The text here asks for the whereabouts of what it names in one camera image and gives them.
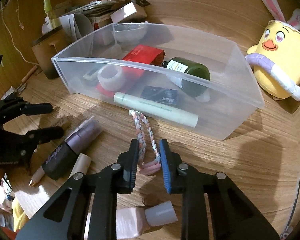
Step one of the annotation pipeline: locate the small cardboard box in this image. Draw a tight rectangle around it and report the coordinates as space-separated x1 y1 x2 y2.
110 2 147 23

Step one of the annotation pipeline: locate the white tape roll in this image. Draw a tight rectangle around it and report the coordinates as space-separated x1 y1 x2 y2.
97 64 126 92

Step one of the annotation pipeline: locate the dark green bottle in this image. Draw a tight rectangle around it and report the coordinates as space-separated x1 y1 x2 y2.
161 56 211 98

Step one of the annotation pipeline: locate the light green tube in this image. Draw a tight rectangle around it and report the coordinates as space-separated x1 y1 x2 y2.
113 92 199 128

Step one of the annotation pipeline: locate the dark purple cosmetic bottle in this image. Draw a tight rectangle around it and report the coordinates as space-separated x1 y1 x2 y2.
41 119 103 181

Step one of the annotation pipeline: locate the white paper box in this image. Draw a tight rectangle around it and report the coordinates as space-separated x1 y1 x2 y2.
41 13 94 42

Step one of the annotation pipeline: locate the clear plastic storage bin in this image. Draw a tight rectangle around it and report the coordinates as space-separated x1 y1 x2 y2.
52 23 264 140

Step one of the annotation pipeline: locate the green spray bottle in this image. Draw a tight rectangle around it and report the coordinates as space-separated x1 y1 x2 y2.
43 0 61 30

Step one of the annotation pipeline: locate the black sachet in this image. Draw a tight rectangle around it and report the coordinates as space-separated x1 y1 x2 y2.
141 86 178 106

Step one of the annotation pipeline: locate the red packet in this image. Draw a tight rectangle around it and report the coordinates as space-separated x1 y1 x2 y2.
96 44 165 98

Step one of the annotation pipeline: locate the braided pink white bracelet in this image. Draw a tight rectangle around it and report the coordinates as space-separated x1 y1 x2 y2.
128 109 163 176

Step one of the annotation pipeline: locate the yellow chick plush toy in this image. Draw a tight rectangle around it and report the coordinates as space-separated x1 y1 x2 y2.
245 0 300 101

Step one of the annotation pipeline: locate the pink tube white cap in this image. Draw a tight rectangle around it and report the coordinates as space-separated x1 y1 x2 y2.
83 200 179 240

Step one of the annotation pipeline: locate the white cable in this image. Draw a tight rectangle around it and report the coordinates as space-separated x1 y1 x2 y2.
0 0 39 67

